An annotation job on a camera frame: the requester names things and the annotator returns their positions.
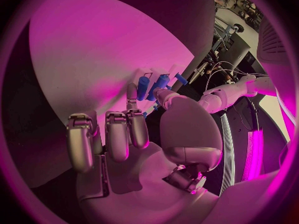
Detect blue peg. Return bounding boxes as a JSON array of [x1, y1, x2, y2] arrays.
[[174, 73, 189, 86]]

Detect white cable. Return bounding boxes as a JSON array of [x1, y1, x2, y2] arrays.
[[208, 68, 269, 88], [206, 60, 252, 95]]

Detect white task board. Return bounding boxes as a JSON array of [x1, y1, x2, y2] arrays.
[[28, 0, 196, 189]]

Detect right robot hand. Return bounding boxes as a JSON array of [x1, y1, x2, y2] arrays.
[[65, 82, 223, 224]]

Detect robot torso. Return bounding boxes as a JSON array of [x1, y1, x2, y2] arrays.
[[218, 17, 298, 193]]

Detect blue long cylinder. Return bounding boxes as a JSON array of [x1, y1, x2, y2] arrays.
[[136, 76, 151, 102], [146, 74, 171, 102]]

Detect glowing light bar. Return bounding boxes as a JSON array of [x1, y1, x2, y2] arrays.
[[240, 128, 266, 182]]

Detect black monitor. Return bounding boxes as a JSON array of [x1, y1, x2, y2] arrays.
[[221, 32, 252, 70]]

